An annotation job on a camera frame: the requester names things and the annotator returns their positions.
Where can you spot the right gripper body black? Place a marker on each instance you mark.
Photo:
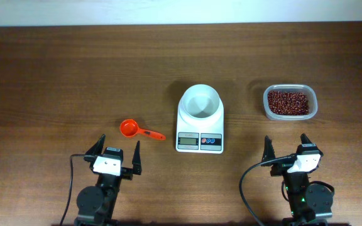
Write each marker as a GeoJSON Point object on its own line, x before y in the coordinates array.
{"type": "Point", "coordinates": [280, 168]}

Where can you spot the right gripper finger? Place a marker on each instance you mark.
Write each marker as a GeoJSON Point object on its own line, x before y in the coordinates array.
{"type": "Point", "coordinates": [268, 153]}
{"type": "Point", "coordinates": [304, 139]}

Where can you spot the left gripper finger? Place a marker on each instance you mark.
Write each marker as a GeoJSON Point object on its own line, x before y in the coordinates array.
{"type": "Point", "coordinates": [97, 148]}
{"type": "Point", "coordinates": [136, 161]}

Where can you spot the orange measuring scoop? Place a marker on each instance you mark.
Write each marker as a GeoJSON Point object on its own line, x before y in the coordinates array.
{"type": "Point", "coordinates": [130, 128]}

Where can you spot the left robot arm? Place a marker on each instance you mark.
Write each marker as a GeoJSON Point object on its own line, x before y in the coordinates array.
{"type": "Point", "coordinates": [96, 203]}

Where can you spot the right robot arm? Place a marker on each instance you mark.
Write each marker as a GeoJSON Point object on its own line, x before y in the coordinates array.
{"type": "Point", "coordinates": [310, 201]}

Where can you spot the white digital kitchen scale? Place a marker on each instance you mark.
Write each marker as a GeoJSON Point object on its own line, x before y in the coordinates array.
{"type": "Point", "coordinates": [199, 136]}

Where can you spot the clear plastic container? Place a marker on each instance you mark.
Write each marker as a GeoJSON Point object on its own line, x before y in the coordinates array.
{"type": "Point", "coordinates": [313, 107]}

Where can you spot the red beans in container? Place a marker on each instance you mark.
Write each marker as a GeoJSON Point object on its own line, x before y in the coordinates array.
{"type": "Point", "coordinates": [288, 103]}

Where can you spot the white round bowl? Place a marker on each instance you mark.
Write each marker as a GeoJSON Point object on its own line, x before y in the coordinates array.
{"type": "Point", "coordinates": [201, 101]}

